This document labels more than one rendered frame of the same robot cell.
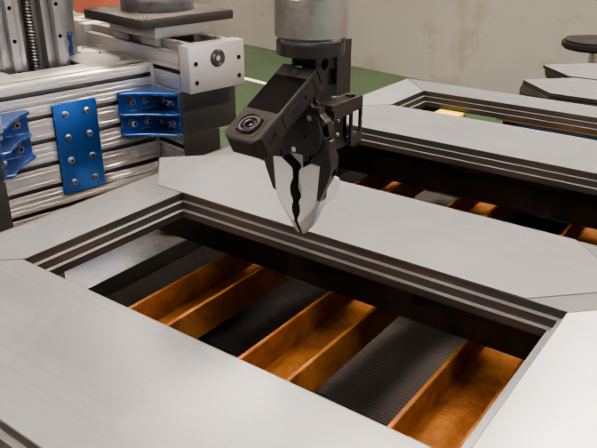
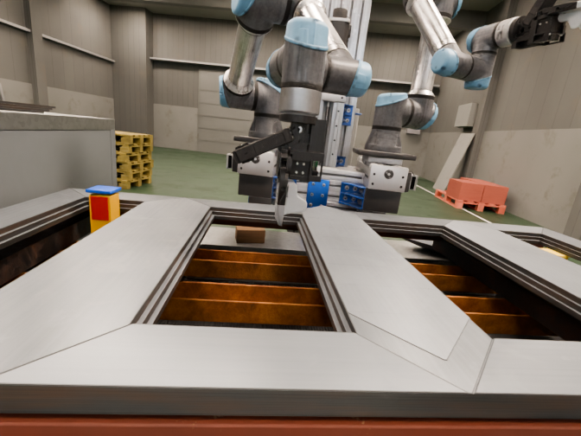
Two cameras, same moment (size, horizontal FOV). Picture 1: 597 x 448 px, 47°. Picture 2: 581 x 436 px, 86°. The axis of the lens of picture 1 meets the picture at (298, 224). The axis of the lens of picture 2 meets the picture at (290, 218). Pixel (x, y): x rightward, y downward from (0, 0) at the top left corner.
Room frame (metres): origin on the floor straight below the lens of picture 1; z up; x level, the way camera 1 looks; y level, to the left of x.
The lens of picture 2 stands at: (0.32, -0.46, 1.07)
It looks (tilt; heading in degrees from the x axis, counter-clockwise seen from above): 15 degrees down; 47
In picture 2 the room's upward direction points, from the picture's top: 6 degrees clockwise
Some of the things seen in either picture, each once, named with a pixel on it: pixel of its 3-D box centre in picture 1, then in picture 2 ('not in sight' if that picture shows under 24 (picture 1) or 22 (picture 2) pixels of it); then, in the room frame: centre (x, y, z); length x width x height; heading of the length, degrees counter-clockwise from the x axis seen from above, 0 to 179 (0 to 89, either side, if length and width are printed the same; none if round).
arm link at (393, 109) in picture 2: not in sight; (391, 109); (1.50, 0.29, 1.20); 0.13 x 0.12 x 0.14; 160
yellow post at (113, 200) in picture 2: not in sight; (105, 229); (0.49, 0.43, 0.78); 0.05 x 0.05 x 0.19; 54
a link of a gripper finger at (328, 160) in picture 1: (316, 160); (283, 181); (0.70, -0.02, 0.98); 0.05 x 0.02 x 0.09; 54
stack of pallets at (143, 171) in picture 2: not in sight; (107, 157); (1.48, 5.22, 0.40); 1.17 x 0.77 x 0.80; 135
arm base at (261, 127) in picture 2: not in sight; (266, 126); (1.15, 0.65, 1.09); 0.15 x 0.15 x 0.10
